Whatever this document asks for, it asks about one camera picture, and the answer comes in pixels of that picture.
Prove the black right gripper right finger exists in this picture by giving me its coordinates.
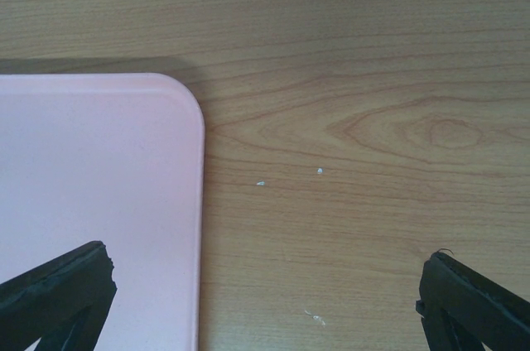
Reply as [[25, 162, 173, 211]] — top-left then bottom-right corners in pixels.
[[416, 251, 529, 350]]

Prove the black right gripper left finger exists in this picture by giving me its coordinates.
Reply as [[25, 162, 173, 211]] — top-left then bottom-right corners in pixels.
[[1, 241, 117, 350]]

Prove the pink plastic tray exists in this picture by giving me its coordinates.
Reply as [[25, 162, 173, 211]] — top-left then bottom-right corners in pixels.
[[1, 74, 205, 350]]

